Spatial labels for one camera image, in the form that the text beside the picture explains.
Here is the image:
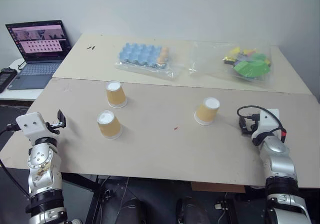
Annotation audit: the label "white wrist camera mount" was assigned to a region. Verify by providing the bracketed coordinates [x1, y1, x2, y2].
[15, 112, 60, 145]
[250, 108, 280, 141]

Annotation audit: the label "black handheld device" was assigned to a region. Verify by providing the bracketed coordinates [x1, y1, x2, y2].
[0, 67, 19, 94]

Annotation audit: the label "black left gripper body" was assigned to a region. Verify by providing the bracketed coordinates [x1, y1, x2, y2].
[46, 121, 64, 135]

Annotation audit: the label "white side table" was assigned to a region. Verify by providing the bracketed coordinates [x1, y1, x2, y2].
[0, 58, 46, 102]

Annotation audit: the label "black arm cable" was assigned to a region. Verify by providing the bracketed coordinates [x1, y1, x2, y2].
[0, 124, 31, 200]
[236, 105, 288, 143]

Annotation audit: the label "black table frame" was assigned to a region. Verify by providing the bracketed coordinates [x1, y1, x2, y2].
[62, 173, 131, 224]

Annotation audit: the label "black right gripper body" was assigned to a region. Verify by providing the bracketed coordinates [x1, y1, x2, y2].
[243, 113, 261, 135]

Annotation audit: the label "orange upside-down paper cup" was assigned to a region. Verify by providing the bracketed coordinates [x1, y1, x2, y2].
[193, 97, 221, 126]
[104, 80, 128, 109]
[96, 110, 124, 141]

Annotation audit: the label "clear bag with toys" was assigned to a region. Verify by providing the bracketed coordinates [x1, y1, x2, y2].
[188, 41, 274, 88]

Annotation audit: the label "brown cardboard piece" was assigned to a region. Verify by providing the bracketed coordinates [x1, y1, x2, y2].
[190, 182, 246, 194]

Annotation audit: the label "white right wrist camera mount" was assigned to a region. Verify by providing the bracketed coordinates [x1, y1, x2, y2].
[250, 108, 280, 141]

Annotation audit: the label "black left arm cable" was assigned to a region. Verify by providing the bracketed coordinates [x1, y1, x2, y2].
[0, 124, 31, 200]

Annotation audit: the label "grey open laptop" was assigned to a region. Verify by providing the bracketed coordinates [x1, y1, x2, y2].
[5, 19, 72, 91]

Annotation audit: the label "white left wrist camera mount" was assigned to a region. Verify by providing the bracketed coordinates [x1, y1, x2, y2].
[15, 112, 60, 145]

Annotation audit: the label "dark rounded shape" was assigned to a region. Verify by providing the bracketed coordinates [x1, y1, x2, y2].
[119, 198, 149, 224]
[175, 196, 211, 224]

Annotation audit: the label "clear bag with egg tray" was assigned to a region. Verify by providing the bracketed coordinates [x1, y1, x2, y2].
[114, 42, 185, 82]

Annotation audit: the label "green toy pieces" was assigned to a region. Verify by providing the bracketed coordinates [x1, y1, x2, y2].
[233, 53, 272, 79]

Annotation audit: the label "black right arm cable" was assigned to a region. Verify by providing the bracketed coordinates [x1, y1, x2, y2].
[236, 105, 288, 143]

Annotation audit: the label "blue egg tray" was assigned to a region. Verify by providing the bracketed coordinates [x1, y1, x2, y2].
[117, 42, 166, 67]

